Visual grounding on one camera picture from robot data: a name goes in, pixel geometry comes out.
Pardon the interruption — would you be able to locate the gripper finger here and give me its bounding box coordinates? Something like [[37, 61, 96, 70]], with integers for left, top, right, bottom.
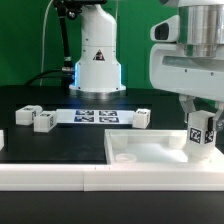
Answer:
[[179, 94, 196, 123], [213, 102, 224, 131]]

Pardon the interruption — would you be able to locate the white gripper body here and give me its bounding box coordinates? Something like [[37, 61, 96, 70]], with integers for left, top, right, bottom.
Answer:
[[149, 44, 224, 102]]

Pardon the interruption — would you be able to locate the white square table top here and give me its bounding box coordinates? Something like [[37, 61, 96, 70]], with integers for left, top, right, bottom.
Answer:
[[103, 129, 224, 165]]

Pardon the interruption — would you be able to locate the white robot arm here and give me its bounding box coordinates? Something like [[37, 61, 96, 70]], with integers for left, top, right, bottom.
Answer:
[[71, 0, 224, 131]]

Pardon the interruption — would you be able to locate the white U-shaped fence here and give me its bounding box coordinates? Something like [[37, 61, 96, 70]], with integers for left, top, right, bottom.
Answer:
[[0, 129, 224, 192]]

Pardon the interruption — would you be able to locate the white marker sheet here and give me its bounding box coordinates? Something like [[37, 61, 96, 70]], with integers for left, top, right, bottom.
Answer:
[[57, 109, 134, 125]]

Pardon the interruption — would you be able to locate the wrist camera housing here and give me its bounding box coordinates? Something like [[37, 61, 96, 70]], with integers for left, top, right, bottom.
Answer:
[[150, 15, 180, 43]]

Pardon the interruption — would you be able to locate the white cable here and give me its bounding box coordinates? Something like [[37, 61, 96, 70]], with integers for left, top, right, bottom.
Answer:
[[39, 0, 55, 87]]

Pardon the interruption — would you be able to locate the black cable bundle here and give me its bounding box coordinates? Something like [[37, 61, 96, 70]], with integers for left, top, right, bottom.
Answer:
[[23, 66, 75, 87]]

